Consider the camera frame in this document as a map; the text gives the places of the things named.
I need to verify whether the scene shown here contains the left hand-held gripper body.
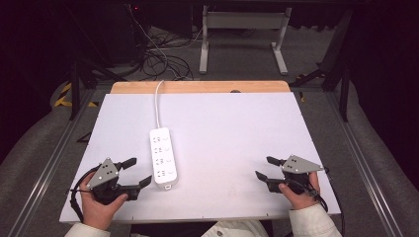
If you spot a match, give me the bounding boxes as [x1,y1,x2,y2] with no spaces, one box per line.
[86,157,141,205]

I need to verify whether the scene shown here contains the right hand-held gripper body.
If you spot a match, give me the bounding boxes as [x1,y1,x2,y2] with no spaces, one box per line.
[266,154,325,196]

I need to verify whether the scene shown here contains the person's right hand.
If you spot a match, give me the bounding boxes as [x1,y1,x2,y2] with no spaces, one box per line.
[278,171,321,211]

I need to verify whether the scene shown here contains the person's left hand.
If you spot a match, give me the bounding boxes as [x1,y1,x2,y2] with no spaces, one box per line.
[79,171,129,231]

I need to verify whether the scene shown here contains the white power strip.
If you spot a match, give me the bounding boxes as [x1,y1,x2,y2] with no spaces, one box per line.
[149,126,179,192]

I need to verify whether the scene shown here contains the white board sheet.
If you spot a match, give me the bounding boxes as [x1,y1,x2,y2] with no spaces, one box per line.
[58,92,342,225]

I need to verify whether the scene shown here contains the yellow black hazard tape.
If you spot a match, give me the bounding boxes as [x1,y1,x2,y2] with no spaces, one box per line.
[53,82,100,109]

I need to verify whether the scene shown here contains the black metal stand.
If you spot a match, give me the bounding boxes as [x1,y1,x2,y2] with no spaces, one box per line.
[289,9,354,123]
[66,48,130,121]

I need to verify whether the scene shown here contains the wooden table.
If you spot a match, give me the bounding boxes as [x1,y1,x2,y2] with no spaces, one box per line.
[110,80,292,95]

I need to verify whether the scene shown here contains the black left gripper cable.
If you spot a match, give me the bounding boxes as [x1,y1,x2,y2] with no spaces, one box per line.
[69,165,102,223]

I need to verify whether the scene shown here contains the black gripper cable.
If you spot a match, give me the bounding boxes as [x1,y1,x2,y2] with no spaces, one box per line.
[69,165,102,223]
[295,166,346,237]

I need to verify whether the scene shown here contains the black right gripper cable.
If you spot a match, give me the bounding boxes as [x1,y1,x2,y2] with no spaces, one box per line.
[295,166,346,237]

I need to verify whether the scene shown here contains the aluminium floor rail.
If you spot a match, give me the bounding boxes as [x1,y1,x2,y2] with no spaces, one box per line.
[323,90,405,237]
[6,88,97,237]

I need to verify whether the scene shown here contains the white power strip cable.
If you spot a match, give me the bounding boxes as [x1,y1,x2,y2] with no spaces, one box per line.
[154,79,165,129]

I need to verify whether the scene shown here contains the black floor cable bundle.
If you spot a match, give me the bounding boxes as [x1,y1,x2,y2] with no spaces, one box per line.
[137,28,258,82]

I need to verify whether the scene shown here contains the white floor cable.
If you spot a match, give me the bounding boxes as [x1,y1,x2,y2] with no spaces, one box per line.
[127,3,205,67]

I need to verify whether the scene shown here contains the white metal desk frame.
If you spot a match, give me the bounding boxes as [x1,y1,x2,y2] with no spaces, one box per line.
[198,4,293,76]

